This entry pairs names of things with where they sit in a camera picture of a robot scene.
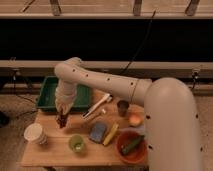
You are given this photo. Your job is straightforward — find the green cucumber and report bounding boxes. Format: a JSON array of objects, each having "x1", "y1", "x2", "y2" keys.
[{"x1": 121, "y1": 135, "x2": 144, "y2": 155}]

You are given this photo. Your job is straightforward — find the orange bowl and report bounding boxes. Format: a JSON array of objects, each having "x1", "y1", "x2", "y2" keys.
[{"x1": 115, "y1": 131, "x2": 147, "y2": 164}]

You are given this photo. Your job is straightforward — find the black cable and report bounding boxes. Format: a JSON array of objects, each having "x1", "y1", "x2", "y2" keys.
[{"x1": 119, "y1": 9, "x2": 157, "y2": 76}]

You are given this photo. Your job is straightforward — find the peach apple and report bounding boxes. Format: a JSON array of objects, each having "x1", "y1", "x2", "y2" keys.
[{"x1": 128, "y1": 113, "x2": 143, "y2": 127}]

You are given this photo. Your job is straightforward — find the blue sponge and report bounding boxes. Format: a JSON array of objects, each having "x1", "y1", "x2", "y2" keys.
[{"x1": 89, "y1": 122, "x2": 107, "y2": 143}]

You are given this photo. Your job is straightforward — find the small green cup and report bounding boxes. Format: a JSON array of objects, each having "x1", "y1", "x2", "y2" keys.
[{"x1": 68, "y1": 134, "x2": 85, "y2": 153}]

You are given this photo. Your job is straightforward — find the dark metal cup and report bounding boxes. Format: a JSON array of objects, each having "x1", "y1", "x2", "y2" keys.
[{"x1": 117, "y1": 100, "x2": 129, "y2": 117}]

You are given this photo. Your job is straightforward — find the dark red grape bunch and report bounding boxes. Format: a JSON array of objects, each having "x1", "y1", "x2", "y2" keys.
[{"x1": 56, "y1": 115, "x2": 68, "y2": 129}]

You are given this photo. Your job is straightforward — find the wooden handled brush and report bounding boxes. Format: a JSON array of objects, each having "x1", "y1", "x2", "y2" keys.
[{"x1": 86, "y1": 108, "x2": 107, "y2": 122}]

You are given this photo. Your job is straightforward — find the yellow banana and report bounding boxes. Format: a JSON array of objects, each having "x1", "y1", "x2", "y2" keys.
[{"x1": 102, "y1": 123, "x2": 119, "y2": 146}]

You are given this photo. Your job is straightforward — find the white paper cup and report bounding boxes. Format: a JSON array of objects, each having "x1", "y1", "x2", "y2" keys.
[{"x1": 24, "y1": 123, "x2": 47, "y2": 145}]

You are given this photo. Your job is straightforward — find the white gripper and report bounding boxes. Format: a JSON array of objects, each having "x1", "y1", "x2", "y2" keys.
[{"x1": 55, "y1": 99, "x2": 73, "y2": 115}]

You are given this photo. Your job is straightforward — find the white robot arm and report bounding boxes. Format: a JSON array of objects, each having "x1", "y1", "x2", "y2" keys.
[{"x1": 54, "y1": 57, "x2": 204, "y2": 171}]

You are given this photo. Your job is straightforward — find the green plastic tray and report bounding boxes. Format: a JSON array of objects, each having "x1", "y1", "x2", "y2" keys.
[{"x1": 36, "y1": 76, "x2": 92, "y2": 112}]

